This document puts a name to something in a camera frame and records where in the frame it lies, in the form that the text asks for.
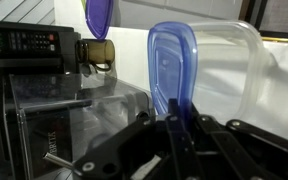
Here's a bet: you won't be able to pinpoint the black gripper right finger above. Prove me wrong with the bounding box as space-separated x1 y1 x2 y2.
187 102 288 180

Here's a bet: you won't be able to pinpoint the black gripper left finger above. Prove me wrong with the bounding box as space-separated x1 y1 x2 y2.
71 97 199 180

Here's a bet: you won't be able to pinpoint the light blue plastic lid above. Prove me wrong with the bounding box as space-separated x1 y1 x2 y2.
146 21 199 125

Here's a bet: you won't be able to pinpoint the clear plastic container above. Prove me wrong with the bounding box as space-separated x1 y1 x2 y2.
186 20 276 125

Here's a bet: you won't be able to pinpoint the purple plastic lid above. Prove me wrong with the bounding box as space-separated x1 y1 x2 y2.
84 0 115 41

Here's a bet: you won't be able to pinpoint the clear Brita water dispenser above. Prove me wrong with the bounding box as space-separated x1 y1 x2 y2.
3 72 156 180

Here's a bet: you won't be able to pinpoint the grey cabinet doors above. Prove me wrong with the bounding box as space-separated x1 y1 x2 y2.
111 0 244 32

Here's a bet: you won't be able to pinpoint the dark window frame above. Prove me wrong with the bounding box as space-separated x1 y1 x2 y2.
238 0 288 42

